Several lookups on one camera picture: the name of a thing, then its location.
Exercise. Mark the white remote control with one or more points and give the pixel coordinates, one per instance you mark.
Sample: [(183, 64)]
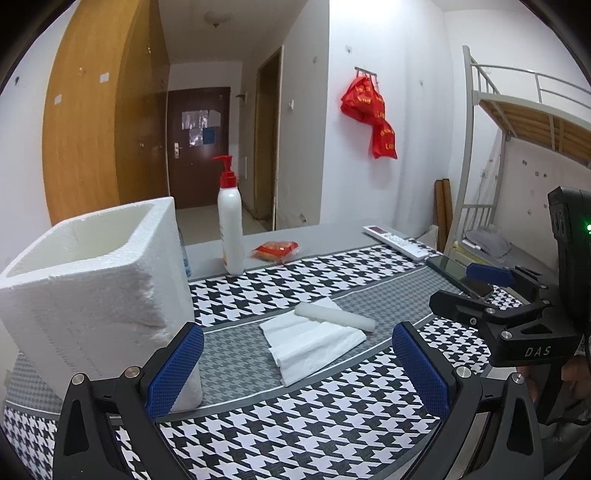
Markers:
[(397, 240)]

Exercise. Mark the wooden wardrobe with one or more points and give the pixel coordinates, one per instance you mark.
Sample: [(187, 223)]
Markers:
[(83, 138)]

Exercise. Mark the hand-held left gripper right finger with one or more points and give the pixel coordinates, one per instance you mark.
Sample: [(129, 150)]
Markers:
[(422, 369)]

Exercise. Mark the dark brown door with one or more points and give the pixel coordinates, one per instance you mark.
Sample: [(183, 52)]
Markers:
[(198, 180)]

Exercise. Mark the blue door notice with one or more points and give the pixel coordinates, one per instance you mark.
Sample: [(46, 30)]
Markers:
[(209, 135)]

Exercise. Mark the metal wall hook rack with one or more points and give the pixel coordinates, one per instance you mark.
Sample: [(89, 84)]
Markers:
[(364, 70)]

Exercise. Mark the white door notice papers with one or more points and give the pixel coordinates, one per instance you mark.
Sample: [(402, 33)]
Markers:
[(191, 120)]

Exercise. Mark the grey pillow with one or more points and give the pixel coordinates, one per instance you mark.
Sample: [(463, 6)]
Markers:
[(489, 240)]

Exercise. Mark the white plastic bag roll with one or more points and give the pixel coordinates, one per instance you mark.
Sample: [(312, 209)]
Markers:
[(314, 337)]

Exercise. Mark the wooden side door frame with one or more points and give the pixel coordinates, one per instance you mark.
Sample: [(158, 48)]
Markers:
[(268, 138)]

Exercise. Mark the small black case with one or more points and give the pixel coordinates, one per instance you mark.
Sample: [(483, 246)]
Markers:
[(475, 287)]

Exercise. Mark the white lotion bottle red pump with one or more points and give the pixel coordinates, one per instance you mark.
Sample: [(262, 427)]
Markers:
[(231, 221)]

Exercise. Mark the person's right forearm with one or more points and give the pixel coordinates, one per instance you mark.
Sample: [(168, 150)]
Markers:
[(572, 438)]

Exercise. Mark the houndstooth table mat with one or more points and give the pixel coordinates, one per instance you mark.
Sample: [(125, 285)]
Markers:
[(300, 438)]

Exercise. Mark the black smartphone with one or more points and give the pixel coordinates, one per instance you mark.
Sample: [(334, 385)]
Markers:
[(450, 267)]

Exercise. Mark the person's right hand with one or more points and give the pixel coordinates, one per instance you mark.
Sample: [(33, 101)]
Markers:
[(573, 369)]

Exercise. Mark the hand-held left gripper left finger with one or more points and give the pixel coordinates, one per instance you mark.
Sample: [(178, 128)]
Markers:
[(178, 364)]

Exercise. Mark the red snack packet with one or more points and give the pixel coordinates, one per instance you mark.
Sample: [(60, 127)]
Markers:
[(274, 250)]

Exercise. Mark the white metal bunk bed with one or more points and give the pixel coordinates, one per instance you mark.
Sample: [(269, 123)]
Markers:
[(531, 113)]

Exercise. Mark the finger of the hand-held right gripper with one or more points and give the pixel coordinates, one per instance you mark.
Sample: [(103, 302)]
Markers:
[(461, 309), (489, 273)]

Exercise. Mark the white foam box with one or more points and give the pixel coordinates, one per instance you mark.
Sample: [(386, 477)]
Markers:
[(83, 295)]

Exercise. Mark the round ceiling lamp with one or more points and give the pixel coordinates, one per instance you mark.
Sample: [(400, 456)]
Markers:
[(218, 17)]

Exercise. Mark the red plastic bag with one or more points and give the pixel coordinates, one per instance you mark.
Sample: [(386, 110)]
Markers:
[(369, 110)]

